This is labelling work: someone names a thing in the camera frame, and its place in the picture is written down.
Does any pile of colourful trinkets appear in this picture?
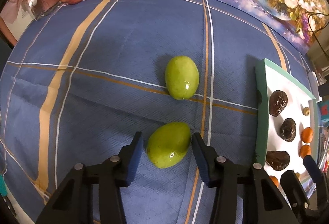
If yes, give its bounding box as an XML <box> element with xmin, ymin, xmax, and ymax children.
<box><xmin>317</xmin><ymin>123</ymin><xmax>328</xmax><ymax>171</ymax></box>

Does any white tray with teal rim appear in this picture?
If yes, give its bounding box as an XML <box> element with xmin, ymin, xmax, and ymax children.
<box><xmin>255</xmin><ymin>59</ymin><xmax>319</xmax><ymax>184</ymax></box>

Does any small orange with stem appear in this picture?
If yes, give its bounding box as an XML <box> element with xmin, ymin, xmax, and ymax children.
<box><xmin>269</xmin><ymin>176</ymin><xmax>279</xmax><ymax>187</ymax></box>

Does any black power cable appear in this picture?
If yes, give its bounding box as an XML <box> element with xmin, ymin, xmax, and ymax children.
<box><xmin>307</xmin><ymin>11</ymin><xmax>329</xmax><ymax>60</ymax></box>

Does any blue plaid tablecloth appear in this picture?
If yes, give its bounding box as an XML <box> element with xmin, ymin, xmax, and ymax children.
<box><xmin>1</xmin><ymin>0</ymin><xmax>314</xmax><ymax>221</ymax></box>

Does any white power strip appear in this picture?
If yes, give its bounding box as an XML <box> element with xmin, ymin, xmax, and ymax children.
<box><xmin>308</xmin><ymin>72</ymin><xmax>322</xmax><ymax>103</ymax></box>

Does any dark dried date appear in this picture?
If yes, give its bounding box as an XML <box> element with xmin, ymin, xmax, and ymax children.
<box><xmin>269</xmin><ymin>90</ymin><xmax>288</xmax><ymax>117</ymax></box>
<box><xmin>265</xmin><ymin>150</ymin><xmax>291</xmax><ymax>171</ymax></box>
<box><xmin>279</xmin><ymin>118</ymin><xmax>296</xmax><ymax>142</ymax></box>

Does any teal toy box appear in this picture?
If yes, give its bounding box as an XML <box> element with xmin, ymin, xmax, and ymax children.
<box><xmin>318</xmin><ymin>100</ymin><xmax>329</xmax><ymax>122</ymax></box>

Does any orange mandarin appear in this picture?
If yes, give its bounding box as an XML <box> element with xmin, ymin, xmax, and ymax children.
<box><xmin>299</xmin><ymin>144</ymin><xmax>312</xmax><ymax>159</ymax></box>

